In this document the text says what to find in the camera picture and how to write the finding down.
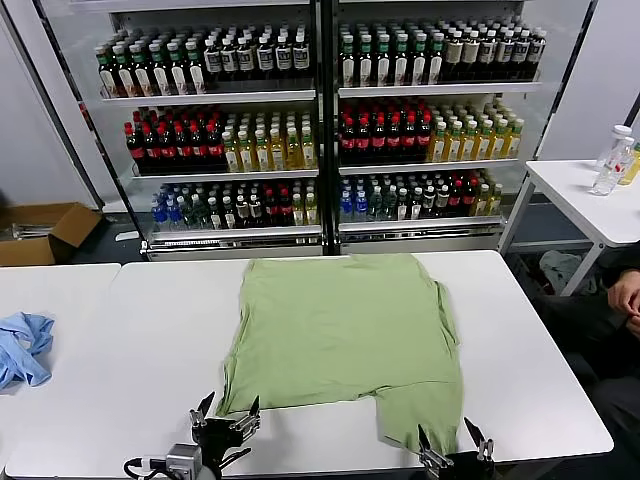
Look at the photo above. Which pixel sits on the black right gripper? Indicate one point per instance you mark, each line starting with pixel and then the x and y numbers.
pixel 467 469

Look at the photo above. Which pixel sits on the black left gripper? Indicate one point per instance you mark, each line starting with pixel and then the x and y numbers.
pixel 222 442

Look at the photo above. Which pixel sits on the light green t-shirt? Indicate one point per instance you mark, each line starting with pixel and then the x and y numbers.
pixel 340 325

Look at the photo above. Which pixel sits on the person in dark clothes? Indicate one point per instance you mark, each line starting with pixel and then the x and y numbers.
pixel 590 330

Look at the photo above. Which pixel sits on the person bare hand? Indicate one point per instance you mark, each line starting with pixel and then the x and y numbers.
pixel 627 295

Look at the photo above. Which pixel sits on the white-cap bottle beige label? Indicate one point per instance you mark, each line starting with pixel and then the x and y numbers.
pixel 255 212
pixel 242 212
pixel 442 202
pixel 429 202

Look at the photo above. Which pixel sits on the small blue water bottle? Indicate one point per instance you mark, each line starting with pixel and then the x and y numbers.
pixel 346 207
pixel 174 216
pixel 159 217
pixel 360 207

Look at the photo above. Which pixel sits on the grey crumpled cloth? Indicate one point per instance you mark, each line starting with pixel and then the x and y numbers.
pixel 560 267

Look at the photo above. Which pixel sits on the crumpled light blue garment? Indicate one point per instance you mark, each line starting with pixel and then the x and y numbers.
pixel 25 350

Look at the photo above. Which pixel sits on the small red-cap cola bottle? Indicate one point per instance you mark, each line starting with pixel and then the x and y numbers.
pixel 284 210
pixel 470 200
pixel 270 210
pixel 456 200

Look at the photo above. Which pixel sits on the small yellow drink bottle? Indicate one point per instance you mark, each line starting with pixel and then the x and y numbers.
pixel 311 211
pixel 482 202
pixel 496 201
pixel 298 212

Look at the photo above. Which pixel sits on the open cardboard box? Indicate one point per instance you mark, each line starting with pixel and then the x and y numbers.
pixel 75 225

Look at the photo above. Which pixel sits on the small clear green bottle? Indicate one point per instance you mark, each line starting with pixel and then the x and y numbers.
pixel 375 205
pixel 389 205

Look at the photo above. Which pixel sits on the metal rods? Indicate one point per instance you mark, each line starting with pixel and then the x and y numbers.
pixel 30 231

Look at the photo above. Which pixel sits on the white side table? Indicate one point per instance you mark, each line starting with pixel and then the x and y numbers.
pixel 565 190

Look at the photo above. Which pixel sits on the clear water bottle red label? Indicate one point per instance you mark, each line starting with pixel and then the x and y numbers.
pixel 606 177

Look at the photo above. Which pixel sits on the white beverage display shelf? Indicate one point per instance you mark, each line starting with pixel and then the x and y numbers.
pixel 440 89
pixel 210 97

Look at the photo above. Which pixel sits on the green-cap tea bottle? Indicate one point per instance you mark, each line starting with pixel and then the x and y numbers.
pixel 419 64
pixel 347 67
pixel 436 63
pixel 141 77
pixel 106 80
pixel 160 76
pixel 196 75
pixel 178 76
pixel 124 79
pixel 383 66
pixel 401 65
pixel 365 66

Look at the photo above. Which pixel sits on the dark drink bottle white label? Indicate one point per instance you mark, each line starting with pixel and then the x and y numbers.
pixel 283 58
pixel 245 60
pixel 229 61
pixel 212 62
pixel 300 57
pixel 265 59

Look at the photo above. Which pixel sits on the clear bottle white cap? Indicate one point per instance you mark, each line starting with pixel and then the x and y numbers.
pixel 621 132

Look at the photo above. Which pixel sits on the dark drink bottle beige label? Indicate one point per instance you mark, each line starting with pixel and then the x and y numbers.
pixel 487 53
pixel 520 51
pixel 504 52
pixel 536 50
pixel 470 54
pixel 454 55

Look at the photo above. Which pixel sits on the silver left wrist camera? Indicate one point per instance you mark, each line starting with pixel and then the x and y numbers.
pixel 184 462

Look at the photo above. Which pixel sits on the black vertical shelf post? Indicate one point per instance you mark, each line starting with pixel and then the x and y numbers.
pixel 328 150

